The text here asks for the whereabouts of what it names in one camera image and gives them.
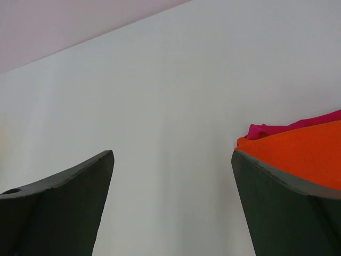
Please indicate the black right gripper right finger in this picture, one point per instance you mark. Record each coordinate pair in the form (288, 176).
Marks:
(285, 214)

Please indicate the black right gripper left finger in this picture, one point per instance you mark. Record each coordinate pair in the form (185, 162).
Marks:
(60, 214)

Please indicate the orange folded t-shirt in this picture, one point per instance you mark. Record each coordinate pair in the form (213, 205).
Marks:
(311, 153)

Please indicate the pink folded t-shirt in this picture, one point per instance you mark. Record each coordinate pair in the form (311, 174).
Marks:
(260, 131)

